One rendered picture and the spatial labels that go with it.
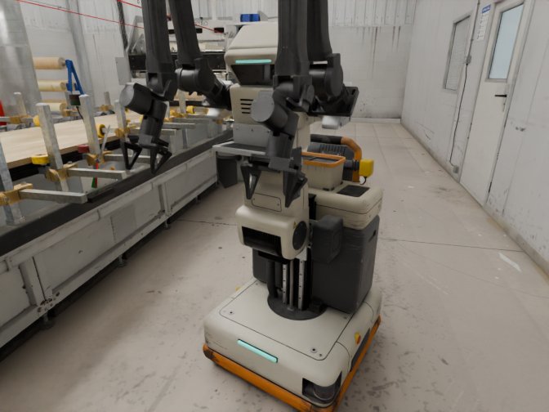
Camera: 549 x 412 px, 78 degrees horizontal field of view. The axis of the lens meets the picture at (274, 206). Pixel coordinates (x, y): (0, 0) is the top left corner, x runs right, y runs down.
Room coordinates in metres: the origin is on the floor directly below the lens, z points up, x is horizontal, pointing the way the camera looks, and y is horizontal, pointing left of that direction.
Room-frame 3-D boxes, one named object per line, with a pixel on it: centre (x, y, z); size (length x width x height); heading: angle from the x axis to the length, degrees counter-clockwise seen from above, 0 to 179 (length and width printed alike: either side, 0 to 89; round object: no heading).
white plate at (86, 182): (1.68, 0.90, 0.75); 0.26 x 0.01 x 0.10; 168
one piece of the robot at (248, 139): (1.06, 0.05, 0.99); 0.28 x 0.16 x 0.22; 58
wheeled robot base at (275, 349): (1.30, -0.11, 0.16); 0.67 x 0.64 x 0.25; 147
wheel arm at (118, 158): (1.73, 0.80, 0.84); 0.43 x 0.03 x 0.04; 78
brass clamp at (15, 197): (1.25, 1.02, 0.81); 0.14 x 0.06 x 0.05; 168
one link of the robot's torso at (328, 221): (1.13, -0.07, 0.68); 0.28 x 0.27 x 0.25; 58
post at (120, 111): (1.96, 0.86, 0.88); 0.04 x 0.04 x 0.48; 78
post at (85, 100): (1.72, 0.91, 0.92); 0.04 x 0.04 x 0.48; 78
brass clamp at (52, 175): (1.49, 0.96, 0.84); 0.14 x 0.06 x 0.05; 168
